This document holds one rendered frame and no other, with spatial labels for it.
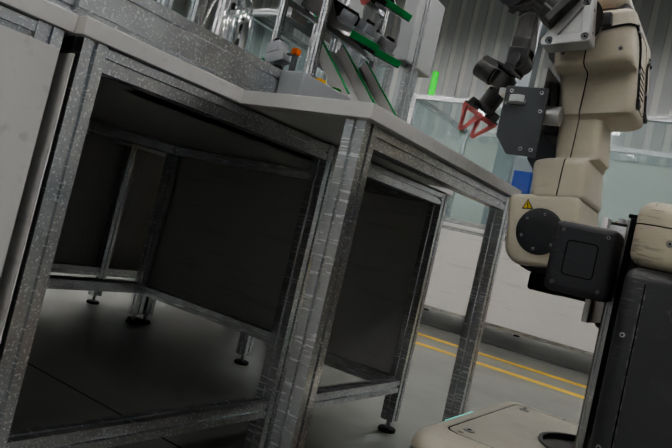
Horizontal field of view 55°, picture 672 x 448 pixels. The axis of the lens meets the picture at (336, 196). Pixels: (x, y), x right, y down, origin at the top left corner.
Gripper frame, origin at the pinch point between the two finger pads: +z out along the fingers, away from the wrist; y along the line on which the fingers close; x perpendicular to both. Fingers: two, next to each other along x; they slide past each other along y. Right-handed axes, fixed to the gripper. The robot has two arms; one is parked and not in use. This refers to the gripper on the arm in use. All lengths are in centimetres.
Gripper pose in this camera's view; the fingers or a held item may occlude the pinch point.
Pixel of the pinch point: (364, 1)
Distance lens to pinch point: 179.4
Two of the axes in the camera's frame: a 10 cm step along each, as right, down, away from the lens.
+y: -5.3, -1.7, -8.3
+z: -2.4, 9.7, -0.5
